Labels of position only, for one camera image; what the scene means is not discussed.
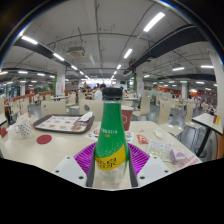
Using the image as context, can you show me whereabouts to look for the green drink bottle yellow label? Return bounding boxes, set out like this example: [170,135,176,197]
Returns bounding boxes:
[92,87,132,189]

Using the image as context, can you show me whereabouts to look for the red paper cup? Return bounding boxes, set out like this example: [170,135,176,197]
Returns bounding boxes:
[120,104,135,132]

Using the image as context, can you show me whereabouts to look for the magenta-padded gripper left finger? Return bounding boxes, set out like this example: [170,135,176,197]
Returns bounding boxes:
[53,142,98,188]

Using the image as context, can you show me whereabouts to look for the clear plastic packet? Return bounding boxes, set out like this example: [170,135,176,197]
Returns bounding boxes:
[146,139,174,163]

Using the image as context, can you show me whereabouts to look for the beige side table black leg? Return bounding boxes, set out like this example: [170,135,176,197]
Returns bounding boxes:
[191,112,224,158]

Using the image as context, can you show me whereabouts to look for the white leaflet red print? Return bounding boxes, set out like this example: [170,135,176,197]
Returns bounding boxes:
[169,148,203,168]

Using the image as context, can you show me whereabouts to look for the small red sauce packet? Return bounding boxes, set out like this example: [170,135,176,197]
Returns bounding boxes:
[136,133,149,145]

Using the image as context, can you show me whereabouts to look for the ceiling strip lights group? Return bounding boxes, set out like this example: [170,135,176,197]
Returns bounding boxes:
[0,11,216,93]

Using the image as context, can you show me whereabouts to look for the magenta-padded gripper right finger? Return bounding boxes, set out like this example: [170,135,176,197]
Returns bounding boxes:
[125,143,173,188]

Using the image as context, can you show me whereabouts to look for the person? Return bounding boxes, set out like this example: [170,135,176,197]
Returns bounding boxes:
[94,83,108,102]

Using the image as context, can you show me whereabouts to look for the brown food tray paper liner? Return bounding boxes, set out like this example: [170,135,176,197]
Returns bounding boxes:
[33,113,96,134]

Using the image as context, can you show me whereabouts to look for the far beige chairs group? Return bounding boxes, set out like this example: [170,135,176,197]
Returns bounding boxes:
[9,91,214,121]

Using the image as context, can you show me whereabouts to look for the flat round red coaster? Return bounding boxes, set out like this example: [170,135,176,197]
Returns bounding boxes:
[35,133,53,145]

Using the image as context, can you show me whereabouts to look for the orange printed food wrapper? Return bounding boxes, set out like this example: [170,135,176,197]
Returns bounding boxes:
[15,112,36,125]

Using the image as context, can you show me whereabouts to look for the ceiling air conditioner unit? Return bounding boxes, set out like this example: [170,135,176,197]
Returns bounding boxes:
[66,45,86,58]

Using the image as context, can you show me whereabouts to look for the colourful sticker sheet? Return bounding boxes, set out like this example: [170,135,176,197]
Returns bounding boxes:
[83,125,135,143]

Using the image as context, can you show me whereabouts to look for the crumpled white napkin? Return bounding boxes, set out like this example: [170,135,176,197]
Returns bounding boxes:
[79,111,94,123]

